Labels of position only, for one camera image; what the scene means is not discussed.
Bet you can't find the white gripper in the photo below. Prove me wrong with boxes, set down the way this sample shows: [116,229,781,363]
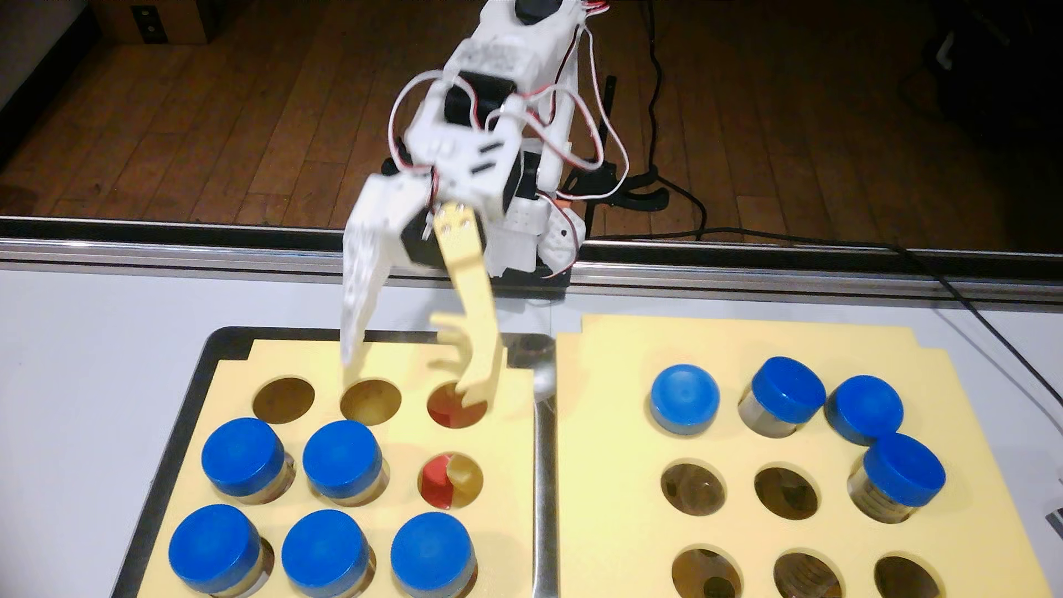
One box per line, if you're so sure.
[339,90,526,411]

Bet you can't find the blue capped test tube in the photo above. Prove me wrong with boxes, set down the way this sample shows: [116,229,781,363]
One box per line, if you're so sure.
[168,503,272,597]
[847,432,948,525]
[824,375,905,447]
[390,512,478,598]
[650,364,722,436]
[738,356,828,440]
[281,508,375,598]
[302,419,390,507]
[201,417,296,505]

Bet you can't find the metal tray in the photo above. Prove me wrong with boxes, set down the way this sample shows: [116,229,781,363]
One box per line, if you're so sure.
[110,326,559,598]

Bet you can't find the yellow foam rack in tray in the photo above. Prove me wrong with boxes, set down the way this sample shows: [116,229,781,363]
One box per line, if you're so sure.
[137,338,536,598]

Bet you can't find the large yellow foam rack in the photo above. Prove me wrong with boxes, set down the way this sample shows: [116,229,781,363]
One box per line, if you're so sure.
[555,313,1054,598]

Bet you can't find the cardboard box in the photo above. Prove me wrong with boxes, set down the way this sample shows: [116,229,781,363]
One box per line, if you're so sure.
[90,0,225,45]

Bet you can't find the black bag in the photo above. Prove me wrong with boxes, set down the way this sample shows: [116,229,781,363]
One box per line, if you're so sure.
[895,0,1063,152]

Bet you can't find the black cable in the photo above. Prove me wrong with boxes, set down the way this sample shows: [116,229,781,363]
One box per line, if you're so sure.
[588,228,1063,410]
[646,0,709,242]

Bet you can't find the aluminium table edge rail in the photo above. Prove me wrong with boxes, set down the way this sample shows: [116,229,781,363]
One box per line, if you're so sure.
[0,214,1063,304]

